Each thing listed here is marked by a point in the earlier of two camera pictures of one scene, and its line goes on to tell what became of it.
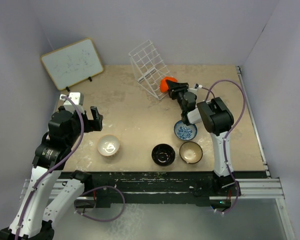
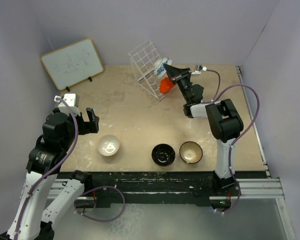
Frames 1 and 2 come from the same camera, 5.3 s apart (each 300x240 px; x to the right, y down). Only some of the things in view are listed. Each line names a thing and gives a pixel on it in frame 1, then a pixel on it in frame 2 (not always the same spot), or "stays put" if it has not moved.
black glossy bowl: x=163 y=154 stays put
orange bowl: x=164 y=86 stays put
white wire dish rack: x=149 y=69 stays put
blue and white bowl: x=185 y=132 → x=160 y=70
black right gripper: x=174 y=85 → x=178 y=75
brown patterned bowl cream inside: x=191 y=152 stays put
